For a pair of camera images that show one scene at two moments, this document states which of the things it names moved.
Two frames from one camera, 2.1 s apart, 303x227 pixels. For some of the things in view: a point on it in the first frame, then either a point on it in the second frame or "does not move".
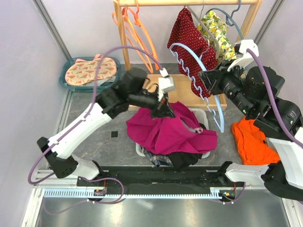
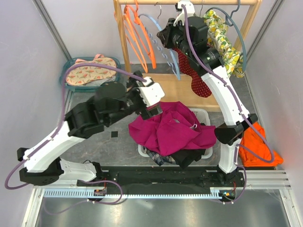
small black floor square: [114, 134] does not move
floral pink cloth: [84, 72] does not move
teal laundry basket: [79, 74] does not move
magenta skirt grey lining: [181, 134] does not move
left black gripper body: [156, 112] to [140, 107]
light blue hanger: [220, 125] to [155, 43]
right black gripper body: [227, 74] to [174, 37]
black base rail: [160, 177] does not move
